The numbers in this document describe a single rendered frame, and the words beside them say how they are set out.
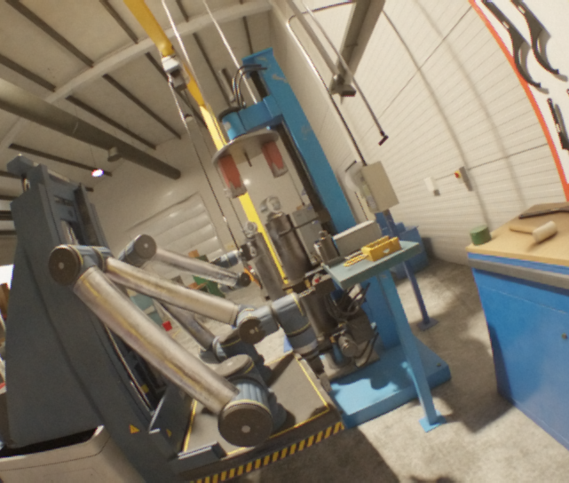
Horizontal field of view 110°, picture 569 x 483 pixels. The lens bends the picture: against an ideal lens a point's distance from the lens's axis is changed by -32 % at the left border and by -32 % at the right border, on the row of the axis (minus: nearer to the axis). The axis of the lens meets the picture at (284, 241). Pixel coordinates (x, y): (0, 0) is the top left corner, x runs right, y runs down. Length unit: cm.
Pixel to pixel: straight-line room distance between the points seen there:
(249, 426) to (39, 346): 105
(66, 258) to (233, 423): 81
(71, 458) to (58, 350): 59
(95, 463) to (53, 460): 28
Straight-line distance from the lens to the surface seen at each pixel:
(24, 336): 166
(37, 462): 198
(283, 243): 222
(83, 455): 170
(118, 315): 108
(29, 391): 178
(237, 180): 228
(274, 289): 362
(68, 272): 113
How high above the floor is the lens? 136
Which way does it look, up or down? 2 degrees down
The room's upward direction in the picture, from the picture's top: 24 degrees counter-clockwise
